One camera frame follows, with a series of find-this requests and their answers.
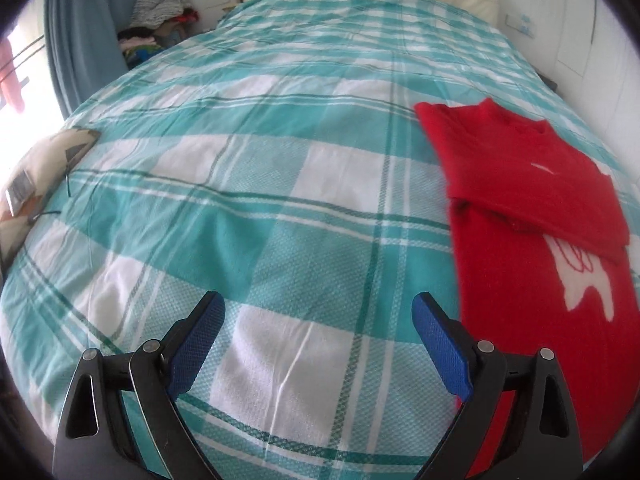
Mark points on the hanging red garment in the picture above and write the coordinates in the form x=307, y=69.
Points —
x=12, y=80

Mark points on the white wall socket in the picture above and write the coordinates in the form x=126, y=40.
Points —
x=522, y=24

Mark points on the red sweater with white dog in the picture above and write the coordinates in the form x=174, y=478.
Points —
x=500, y=260

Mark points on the blue-grey curtain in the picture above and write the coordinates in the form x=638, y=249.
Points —
x=85, y=35

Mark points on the beige patterned cushion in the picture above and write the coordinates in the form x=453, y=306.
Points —
x=50, y=155

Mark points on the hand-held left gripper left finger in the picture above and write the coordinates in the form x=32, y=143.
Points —
x=195, y=350

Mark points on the white wardrobe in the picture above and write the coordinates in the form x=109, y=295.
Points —
x=590, y=35

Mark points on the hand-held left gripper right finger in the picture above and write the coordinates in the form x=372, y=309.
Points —
x=445, y=345

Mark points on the pile of clothes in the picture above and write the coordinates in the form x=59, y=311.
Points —
x=160, y=5

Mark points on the dark wooden nightstand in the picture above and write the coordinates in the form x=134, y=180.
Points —
x=549, y=82

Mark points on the teal plaid bed sheet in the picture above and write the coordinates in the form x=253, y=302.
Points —
x=250, y=160

